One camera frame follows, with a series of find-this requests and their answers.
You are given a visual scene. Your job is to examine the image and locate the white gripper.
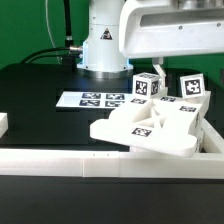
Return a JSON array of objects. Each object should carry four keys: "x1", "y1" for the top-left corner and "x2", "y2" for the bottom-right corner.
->
[{"x1": 119, "y1": 0, "x2": 224, "y2": 88}]

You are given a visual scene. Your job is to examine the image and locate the white tagged cube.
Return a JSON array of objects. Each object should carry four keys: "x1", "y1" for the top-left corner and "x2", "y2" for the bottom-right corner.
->
[
  {"x1": 132, "y1": 72, "x2": 160, "y2": 99},
  {"x1": 180, "y1": 73, "x2": 205, "y2": 99}
]

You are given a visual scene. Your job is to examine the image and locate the white chair back frame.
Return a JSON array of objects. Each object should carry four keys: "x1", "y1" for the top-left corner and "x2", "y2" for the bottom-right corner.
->
[{"x1": 90, "y1": 91, "x2": 211, "y2": 147}]

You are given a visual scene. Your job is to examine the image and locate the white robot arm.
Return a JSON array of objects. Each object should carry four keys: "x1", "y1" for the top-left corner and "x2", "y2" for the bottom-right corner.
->
[{"x1": 79, "y1": 0, "x2": 224, "y2": 77}]

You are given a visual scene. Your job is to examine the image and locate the white marker sheet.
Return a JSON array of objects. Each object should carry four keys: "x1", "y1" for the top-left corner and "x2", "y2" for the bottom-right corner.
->
[{"x1": 56, "y1": 91, "x2": 132, "y2": 109}]

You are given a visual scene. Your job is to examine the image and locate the white U-shaped fence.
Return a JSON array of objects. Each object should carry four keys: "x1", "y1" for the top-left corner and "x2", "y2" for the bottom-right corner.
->
[{"x1": 0, "y1": 120, "x2": 224, "y2": 179}]

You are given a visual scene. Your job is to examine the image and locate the black cable bundle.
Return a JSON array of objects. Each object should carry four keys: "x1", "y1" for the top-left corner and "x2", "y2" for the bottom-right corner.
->
[{"x1": 20, "y1": 0, "x2": 84, "y2": 65}]

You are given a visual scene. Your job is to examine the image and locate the thin white cable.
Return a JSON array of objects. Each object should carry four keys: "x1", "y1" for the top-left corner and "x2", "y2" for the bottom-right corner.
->
[{"x1": 45, "y1": 0, "x2": 63, "y2": 65}]

